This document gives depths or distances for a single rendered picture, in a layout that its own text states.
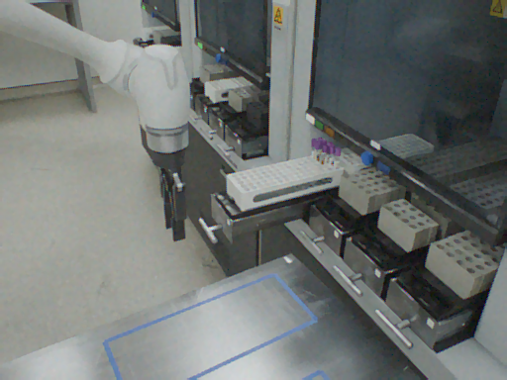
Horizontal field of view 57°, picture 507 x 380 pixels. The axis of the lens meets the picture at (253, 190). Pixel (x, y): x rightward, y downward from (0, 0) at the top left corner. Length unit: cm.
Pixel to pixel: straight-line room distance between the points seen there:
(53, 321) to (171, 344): 133
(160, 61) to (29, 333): 144
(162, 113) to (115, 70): 16
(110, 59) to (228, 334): 61
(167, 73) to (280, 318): 51
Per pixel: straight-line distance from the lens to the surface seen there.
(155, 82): 95
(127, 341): 86
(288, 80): 138
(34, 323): 216
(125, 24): 459
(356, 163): 129
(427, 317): 96
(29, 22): 91
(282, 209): 118
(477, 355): 102
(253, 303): 90
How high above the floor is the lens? 145
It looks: 31 degrees down
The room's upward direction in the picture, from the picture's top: 1 degrees clockwise
